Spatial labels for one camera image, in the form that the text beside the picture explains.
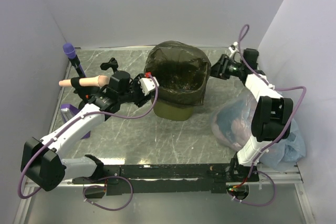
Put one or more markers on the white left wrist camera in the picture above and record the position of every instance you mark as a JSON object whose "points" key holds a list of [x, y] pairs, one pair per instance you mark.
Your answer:
{"points": [[148, 83]]}

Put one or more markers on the aluminium rail frame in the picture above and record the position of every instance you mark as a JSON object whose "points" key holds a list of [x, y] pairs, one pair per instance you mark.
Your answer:
{"points": [[167, 193]]}

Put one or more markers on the grey translucent trash bag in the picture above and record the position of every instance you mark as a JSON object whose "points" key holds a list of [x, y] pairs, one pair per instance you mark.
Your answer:
{"points": [[182, 72]]}

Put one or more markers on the olive green mesh trash bin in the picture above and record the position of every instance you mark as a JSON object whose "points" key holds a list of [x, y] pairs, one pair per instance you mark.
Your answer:
{"points": [[172, 112]]}

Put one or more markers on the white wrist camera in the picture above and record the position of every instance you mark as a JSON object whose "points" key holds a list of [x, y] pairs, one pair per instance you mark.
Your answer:
{"points": [[233, 48], [148, 83]]}

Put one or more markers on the purple microphone on stand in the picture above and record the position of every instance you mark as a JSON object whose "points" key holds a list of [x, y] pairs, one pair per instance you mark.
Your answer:
{"points": [[71, 54]]}

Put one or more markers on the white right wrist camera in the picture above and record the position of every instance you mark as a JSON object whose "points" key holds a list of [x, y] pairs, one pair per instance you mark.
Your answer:
{"points": [[233, 48]]}

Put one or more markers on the purple box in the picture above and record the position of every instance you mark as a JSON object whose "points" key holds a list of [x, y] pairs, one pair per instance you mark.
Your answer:
{"points": [[79, 125]]}

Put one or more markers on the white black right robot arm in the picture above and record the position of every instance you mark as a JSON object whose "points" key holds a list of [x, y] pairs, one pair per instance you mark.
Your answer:
{"points": [[271, 121]]}

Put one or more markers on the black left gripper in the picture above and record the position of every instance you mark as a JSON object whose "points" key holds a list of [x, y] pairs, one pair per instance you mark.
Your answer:
{"points": [[143, 98]]}

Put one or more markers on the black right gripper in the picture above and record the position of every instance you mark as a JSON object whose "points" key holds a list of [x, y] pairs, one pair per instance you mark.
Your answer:
{"points": [[220, 69]]}

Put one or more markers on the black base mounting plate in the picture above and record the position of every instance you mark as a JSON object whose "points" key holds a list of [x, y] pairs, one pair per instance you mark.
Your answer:
{"points": [[168, 178]]}

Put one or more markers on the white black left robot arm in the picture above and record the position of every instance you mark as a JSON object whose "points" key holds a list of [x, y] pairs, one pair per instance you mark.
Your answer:
{"points": [[43, 160]]}

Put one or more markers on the translucent bag with clothes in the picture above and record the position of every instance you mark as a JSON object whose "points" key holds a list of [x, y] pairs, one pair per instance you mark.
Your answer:
{"points": [[231, 125]]}

